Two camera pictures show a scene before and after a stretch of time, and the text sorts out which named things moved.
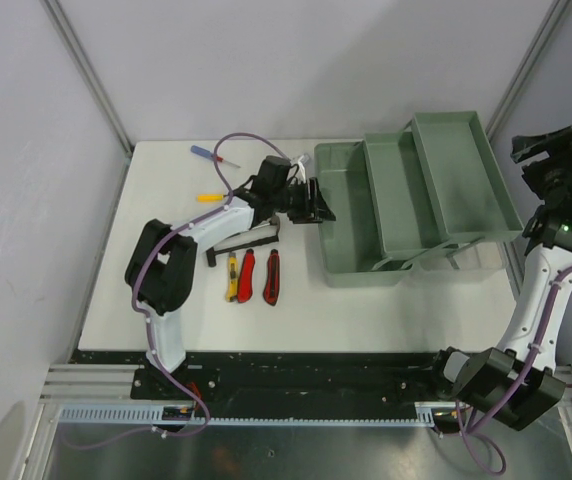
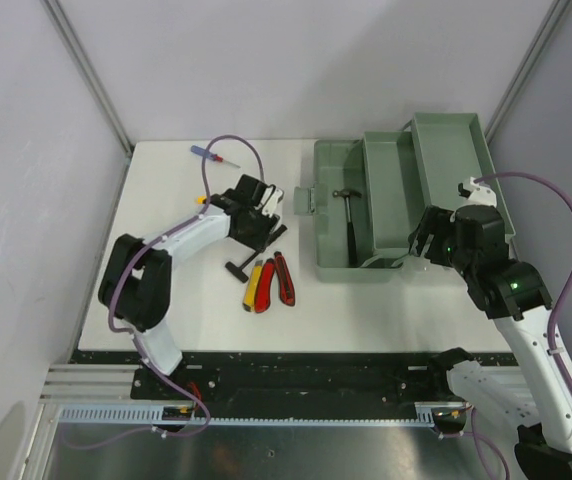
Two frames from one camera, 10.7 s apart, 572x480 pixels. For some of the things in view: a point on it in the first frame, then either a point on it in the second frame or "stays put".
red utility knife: [245, 287] → [263, 294]
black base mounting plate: [320, 375] stays put
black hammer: [263, 234] → [237, 271]
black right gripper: [563, 146] → [435, 221]
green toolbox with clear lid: [427, 199] stays put
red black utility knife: [271, 292] → [284, 278]
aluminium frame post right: [554, 15] stays put
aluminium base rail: [88, 381] stays put
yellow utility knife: [232, 288] → [248, 303]
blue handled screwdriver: [210, 155] stays put
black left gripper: [315, 204] → [268, 226]
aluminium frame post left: [94, 78] stays put
